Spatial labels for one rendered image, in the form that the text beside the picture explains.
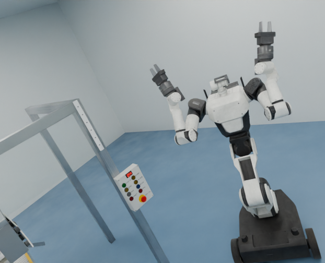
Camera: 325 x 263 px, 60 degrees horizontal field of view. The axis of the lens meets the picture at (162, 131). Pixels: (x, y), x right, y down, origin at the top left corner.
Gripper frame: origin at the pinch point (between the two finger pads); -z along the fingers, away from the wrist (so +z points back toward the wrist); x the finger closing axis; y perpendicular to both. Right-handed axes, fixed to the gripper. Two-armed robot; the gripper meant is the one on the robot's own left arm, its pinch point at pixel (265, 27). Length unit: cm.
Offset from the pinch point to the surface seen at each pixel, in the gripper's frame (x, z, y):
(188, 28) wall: -38, -50, 239
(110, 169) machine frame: 92, 79, 27
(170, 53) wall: -22, -23, 284
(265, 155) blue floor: -90, 115, 139
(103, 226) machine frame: 101, 170, 139
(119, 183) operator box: 88, 87, 22
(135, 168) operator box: 77, 80, 28
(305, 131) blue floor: -145, 92, 140
